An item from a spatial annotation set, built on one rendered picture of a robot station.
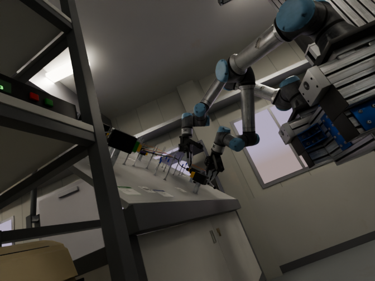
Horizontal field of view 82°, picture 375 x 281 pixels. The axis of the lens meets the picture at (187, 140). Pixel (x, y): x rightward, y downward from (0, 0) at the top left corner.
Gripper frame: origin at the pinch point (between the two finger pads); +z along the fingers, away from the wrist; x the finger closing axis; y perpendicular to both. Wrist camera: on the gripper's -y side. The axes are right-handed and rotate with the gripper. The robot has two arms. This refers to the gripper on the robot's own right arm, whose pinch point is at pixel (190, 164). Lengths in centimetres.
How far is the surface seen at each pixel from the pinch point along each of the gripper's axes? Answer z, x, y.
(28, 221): 27, 69, 47
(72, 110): -4, 99, -3
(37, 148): 5, 102, 3
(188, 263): 38, 66, -21
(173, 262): 35, 74, -19
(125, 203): 18, 89, -12
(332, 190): 22, -189, -128
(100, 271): 34, 89, -6
